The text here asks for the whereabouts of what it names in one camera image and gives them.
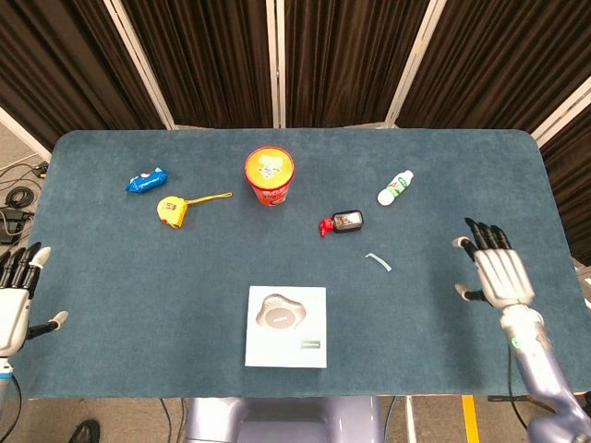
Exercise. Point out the yellow tape measure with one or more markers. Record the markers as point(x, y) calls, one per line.
point(172, 210)

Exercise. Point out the blue snack packet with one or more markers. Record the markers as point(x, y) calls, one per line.
point(147, 181)

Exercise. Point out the white box with device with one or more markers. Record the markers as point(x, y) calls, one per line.
point(286, 346)

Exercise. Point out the dark folding screen white frames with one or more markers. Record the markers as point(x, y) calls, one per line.
point(217, 60)

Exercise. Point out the white green drink bottle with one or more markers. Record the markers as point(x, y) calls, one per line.
point(393, 188)

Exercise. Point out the red instant noodle cup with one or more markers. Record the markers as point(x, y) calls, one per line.
point(269, 171)

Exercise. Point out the black shoe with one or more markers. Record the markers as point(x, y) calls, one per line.
point(85, 433)

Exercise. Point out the small light green strip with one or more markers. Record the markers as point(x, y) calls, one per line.
point(381, 262)

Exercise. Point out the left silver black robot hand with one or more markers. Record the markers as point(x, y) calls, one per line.
point(14, 304)

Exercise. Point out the lavender robot torso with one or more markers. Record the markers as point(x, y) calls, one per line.
point(286, 420)

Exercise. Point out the black power adapter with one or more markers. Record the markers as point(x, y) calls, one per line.
point(11, 223)

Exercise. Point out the blue table cloth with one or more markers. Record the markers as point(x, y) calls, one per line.
point(184, 277)

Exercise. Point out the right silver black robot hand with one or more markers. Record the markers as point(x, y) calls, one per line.
point(505, 277)

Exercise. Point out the black bottle with red cap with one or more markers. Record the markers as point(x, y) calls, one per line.
point(347, 220)

